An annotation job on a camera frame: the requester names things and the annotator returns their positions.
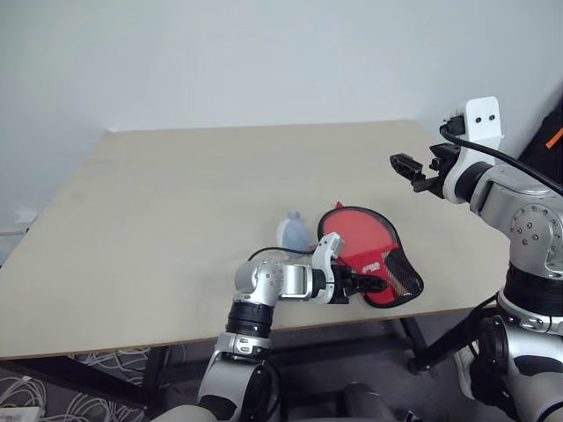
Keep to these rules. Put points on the black table frame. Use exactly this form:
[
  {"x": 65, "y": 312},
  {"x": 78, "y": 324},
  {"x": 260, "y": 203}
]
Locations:
[{"x": 444, "y": 338}]

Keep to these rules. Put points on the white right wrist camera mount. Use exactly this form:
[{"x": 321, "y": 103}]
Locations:
[{"x": 481, "y": 121}]

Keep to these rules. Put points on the white flat box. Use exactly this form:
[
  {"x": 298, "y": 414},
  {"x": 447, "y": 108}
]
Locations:
[{"x": 19, "y": 414}]

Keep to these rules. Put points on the white shoe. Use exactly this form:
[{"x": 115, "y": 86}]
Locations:
[{"x": 465, "y": 369}]

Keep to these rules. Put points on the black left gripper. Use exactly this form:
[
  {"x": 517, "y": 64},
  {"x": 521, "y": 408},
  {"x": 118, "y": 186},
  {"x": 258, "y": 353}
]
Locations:
[{"x": 339, "y": 288}]

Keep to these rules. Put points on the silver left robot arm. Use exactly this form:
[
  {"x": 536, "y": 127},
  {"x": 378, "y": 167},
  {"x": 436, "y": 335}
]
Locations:
[{"x": 264, "y": 281}]

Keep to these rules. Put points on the grey rounded shape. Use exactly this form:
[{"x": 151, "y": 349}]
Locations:
[{"x": 180, "y": 413}]

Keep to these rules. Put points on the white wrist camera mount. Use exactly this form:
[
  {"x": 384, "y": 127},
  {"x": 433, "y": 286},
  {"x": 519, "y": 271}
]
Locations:
[
  {"x": 481, "y": 121},
  {"x": 324, "y": 252}
]

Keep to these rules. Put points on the red black paddle case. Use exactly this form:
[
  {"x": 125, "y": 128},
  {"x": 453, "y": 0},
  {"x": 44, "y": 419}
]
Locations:
[{"x": 360, "y": 233}]

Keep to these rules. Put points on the small clear plastic bottle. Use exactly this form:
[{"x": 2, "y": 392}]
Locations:
[{"x": 295, "y": 235}]

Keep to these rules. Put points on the black bag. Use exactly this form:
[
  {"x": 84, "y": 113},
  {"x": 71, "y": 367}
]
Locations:
[{"x": 543, "y": 127}]

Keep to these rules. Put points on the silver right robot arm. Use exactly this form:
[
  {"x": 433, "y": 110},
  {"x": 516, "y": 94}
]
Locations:
[{"x": 528, "y": 220}]

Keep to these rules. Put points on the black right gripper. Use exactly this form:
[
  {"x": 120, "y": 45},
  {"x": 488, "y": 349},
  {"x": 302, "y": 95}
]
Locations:
[{"x": 444, "y": 162}]

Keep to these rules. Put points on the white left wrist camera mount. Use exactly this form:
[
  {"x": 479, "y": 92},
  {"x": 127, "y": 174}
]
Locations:
[{"x": 324, "y": 252}]

